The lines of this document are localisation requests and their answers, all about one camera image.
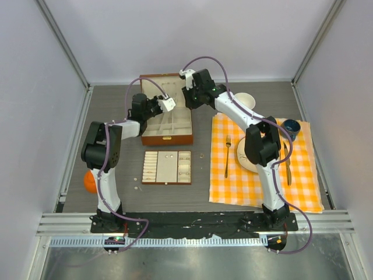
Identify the white slotted cable duct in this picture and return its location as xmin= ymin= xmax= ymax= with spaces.
xmin=49 ymin=236 xmax=268 ymax=249

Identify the gold fork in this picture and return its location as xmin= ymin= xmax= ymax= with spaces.
xmin=224 ymin=135 xmax=231 ymax=178

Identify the brown jewelry box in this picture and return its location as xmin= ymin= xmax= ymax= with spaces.
xmin=140 ymin=73 xmax=193 ymax=146

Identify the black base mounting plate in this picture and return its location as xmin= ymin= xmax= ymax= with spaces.
xmin=90 ymin=211 xmax=298 ymax=239

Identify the brown jewelry tray insert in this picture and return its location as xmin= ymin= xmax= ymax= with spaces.
xmin=142 ymin=150 xmax=192 ymax=185

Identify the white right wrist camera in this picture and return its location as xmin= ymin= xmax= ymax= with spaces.
xmin=179 ymin=69 xmax=195 ymax=90

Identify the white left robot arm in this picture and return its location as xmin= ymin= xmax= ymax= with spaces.
xmin=81 ymin=93 xmax=167 ymax=233

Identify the decorated ceramic plate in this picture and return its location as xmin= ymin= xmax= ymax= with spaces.
xmin=236 ymin=137 xmax=258 ymax=173

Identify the white ceramic bowl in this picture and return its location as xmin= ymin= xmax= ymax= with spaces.
xmin=234 ymin=92 xmax=256 ymax=110

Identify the dark blue mug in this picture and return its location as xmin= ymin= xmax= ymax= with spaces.
xmin=281 ymin=119 xmax=301 ymax=142

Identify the orange upturned bowl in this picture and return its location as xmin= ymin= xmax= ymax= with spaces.
xmin=83 ymin=170 xmax=97 ymax=194

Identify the silver chain necklace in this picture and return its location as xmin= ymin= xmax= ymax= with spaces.
xmin=163 ymin=83 xmax=179 ymax=102

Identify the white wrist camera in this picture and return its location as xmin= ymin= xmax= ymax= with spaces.
xmin=157 ymin=95 xmax=176 ymax=113
xmin=179 ymin=69 xmax=195 ymax=90

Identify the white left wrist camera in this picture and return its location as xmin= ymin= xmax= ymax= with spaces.
xmin=157 ymin=95 xmax=176 ymax=113

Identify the yellow checkered cloth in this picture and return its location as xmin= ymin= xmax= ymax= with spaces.
xmin=209 ymin=113 xmax=324 ymax=213

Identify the gold knife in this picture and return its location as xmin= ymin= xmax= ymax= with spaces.
xmin=283 ymin=142 xmax=292 ymax=186

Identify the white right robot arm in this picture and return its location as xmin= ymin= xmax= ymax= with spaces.
xmin=179 ymin=69 xmax=290 ymax=230

